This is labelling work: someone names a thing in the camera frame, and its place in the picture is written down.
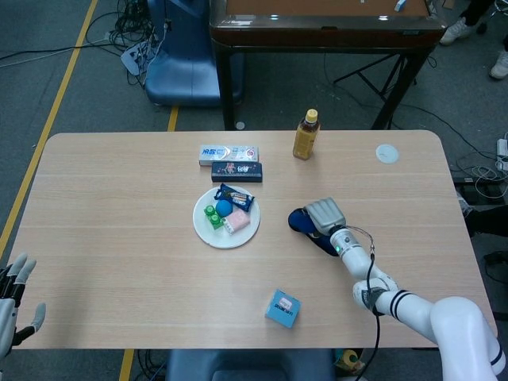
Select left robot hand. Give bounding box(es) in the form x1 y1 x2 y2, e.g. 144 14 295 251
0 252 47 358

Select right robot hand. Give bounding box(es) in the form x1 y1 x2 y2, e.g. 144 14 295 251
299 197 347 236

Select dark blue cloth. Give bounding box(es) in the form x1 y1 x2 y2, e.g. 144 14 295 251
287 208 341 258

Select yellow tea bottle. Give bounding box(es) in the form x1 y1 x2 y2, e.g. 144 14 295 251
292 108 321 161

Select white table grommet cap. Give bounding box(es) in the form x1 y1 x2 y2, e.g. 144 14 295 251
375 143 400 164

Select blue cookie packet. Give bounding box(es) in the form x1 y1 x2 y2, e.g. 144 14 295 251
214 183 256 213

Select pink white soap box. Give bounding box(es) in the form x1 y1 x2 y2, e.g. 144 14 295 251
222 210 252 236

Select white round plate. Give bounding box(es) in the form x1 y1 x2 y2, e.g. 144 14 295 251
192 186 262 250

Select dark blue long box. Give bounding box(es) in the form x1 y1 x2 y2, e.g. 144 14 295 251
210 160 264 183

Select light blue cube box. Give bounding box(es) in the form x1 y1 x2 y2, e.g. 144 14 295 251
264 288 302 329

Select green toy brick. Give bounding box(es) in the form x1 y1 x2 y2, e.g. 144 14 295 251
203 204 225 232

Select white toothpaste box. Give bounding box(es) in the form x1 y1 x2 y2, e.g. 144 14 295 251
198 144 260 167

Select blue robot torso base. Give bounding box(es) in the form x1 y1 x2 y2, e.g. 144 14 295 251
164 348 337 381

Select dark wood mahjong table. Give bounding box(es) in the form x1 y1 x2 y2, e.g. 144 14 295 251
209 0 445 131

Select white power strip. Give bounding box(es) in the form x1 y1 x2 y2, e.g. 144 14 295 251
495 137 508 171

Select blue robot stand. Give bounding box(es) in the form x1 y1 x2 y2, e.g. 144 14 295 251
144 0 221 108

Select white sneaker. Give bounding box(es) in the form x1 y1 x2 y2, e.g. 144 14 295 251
439 16 477 45
490 49 508 80

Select person in black trousers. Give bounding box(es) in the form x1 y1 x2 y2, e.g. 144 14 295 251
460 0 493 25

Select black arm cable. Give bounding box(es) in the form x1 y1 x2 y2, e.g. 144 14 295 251
348 224 384 381

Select white floor cables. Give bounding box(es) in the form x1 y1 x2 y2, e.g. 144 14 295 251
456 150 508 199

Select tangled floor cables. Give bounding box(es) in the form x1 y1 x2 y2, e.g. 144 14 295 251
106 0 167 87

